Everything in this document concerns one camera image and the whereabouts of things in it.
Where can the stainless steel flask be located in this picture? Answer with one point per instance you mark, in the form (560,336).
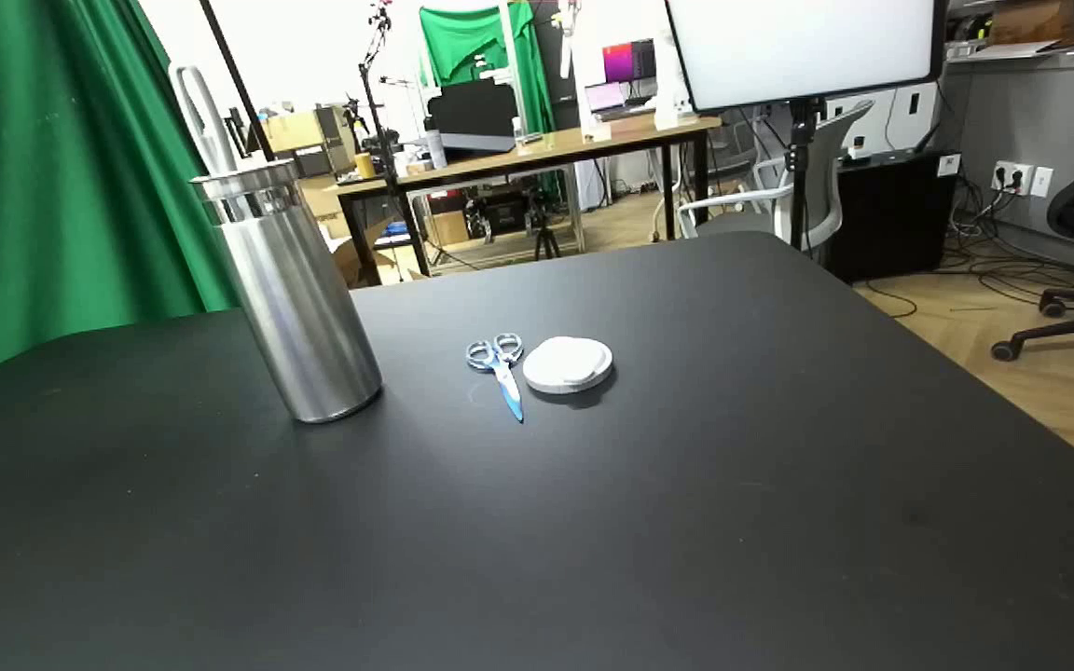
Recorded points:
(292,292)

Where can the white round pad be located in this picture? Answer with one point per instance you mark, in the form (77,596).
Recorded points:
(569,365)

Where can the black monitor back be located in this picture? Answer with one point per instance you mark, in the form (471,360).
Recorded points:
(476,116)

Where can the wooden desk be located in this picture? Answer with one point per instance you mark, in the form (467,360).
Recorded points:
(554,150)

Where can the black tripod stand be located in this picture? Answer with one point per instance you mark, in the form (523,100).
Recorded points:
(379,28)

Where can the laptop with purple screen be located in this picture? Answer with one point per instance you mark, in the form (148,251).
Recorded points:
(627,75)

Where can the green cloth in background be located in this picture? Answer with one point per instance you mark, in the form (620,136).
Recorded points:
(462,44)

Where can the grey office chair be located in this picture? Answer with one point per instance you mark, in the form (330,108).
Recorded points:
(799,208)

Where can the white projection board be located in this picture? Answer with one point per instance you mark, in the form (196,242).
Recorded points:
(775,48)

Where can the black computer tower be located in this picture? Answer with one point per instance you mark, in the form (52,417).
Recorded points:
(891,216)

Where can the green curtain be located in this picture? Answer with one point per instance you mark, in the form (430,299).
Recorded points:
(99,215)

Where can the blue handled scissors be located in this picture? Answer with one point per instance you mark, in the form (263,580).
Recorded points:
(502,356)

